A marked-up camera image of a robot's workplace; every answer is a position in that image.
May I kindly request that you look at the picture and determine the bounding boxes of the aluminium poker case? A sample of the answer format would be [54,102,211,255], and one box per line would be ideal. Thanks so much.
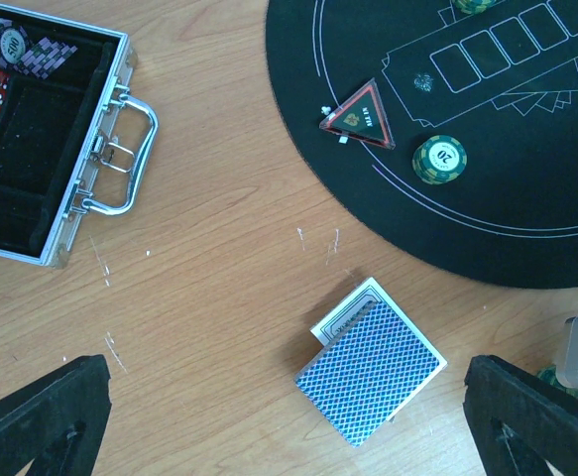
[0,4,159,267]

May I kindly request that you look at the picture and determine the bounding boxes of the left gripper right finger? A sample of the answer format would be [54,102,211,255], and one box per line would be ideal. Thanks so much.
[464,355,578,475]

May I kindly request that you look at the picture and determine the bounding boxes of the triangular all-in marker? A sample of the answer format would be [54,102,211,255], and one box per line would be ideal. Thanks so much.
[319,78,396,150]

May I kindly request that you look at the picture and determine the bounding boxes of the green chip top mat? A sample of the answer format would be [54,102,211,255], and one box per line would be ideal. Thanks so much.
[452,0,498,15]

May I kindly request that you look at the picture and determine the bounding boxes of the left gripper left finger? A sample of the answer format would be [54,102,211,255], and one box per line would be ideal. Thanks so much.
[0,354,111,475]

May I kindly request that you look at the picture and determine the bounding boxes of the chips in case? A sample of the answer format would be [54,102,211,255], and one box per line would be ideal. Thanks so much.
[0,18,77,79]

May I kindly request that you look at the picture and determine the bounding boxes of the round black poker mat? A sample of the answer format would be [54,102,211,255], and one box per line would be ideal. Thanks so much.
[266,1,578,289]

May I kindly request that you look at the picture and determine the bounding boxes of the blue playing card deck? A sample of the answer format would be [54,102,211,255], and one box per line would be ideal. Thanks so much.
[295,301,447,447]

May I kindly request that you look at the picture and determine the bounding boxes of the white playing card box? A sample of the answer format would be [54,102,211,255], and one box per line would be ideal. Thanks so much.
[309,276,408,348]

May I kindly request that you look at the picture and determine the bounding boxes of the green poker chip stack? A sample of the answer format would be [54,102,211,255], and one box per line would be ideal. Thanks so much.
[535,364,578,400]

